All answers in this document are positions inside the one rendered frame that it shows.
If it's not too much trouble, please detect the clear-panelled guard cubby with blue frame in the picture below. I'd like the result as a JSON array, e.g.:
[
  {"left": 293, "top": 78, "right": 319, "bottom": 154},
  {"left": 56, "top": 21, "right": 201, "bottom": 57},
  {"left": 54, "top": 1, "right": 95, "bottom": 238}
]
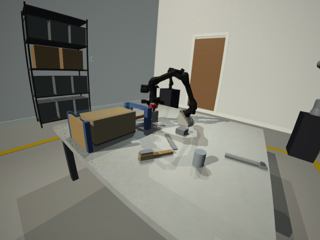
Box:
[{"left": 67, "top": 102, "right": 150, "bottom": 153}]

